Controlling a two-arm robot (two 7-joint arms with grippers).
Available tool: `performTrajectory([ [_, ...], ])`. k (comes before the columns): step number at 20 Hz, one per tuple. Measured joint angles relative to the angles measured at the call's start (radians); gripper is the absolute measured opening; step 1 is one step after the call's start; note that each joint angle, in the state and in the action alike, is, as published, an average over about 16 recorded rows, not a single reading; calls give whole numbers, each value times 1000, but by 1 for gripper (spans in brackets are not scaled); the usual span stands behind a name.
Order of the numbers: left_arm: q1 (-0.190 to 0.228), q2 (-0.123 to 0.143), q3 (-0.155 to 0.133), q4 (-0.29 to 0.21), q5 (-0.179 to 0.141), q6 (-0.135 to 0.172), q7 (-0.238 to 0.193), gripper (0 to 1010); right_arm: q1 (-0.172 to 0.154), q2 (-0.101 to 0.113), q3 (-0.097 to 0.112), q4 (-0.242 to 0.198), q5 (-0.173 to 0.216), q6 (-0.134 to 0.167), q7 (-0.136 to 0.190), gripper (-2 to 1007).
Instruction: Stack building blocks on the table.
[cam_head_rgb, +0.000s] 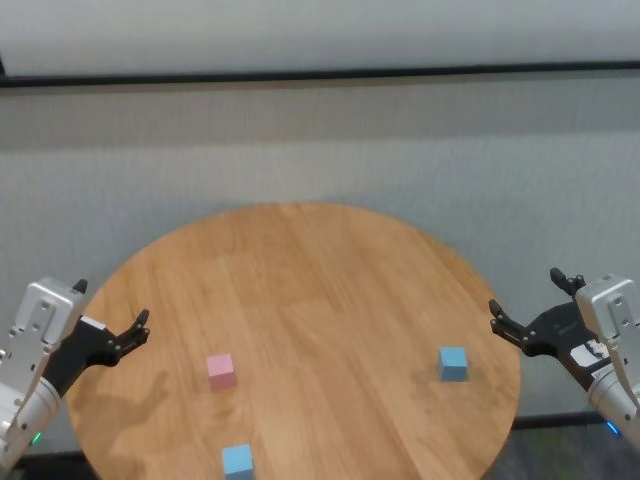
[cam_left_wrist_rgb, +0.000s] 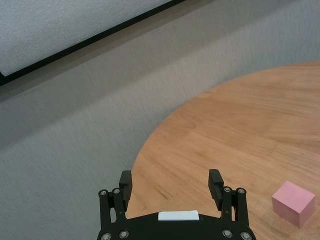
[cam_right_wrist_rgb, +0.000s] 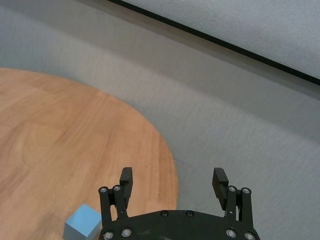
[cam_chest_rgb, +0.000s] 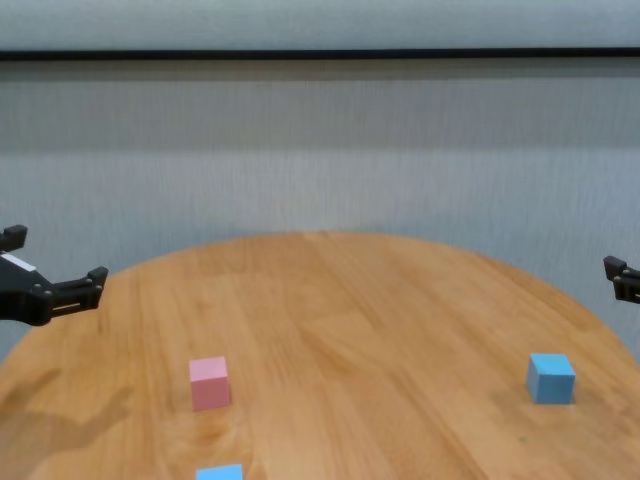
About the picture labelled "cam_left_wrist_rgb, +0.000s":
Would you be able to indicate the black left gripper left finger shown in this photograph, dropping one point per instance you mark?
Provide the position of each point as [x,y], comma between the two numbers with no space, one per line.
[125,190]

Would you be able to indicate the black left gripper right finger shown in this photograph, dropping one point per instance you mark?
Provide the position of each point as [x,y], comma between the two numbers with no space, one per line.
[216,187]

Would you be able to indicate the pink cube block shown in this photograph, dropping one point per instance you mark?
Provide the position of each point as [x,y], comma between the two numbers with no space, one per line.
[292,202]

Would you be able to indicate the black wall trim strip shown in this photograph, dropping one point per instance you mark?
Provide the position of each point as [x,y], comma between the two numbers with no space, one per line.
[100,36]

